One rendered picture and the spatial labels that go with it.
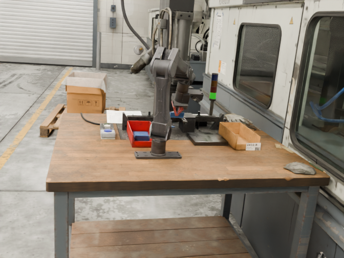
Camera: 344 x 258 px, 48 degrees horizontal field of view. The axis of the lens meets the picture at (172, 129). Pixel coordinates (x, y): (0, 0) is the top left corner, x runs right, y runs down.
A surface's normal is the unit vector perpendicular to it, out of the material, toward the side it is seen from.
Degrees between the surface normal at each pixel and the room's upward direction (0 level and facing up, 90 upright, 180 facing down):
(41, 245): 0
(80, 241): 0
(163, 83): 96
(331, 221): 33
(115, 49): 90
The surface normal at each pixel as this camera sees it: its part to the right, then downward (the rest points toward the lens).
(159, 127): -0.36, 0.32
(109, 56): 0.15, 0.29
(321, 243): -0.99, -0.03
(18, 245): 0.07, -0.96
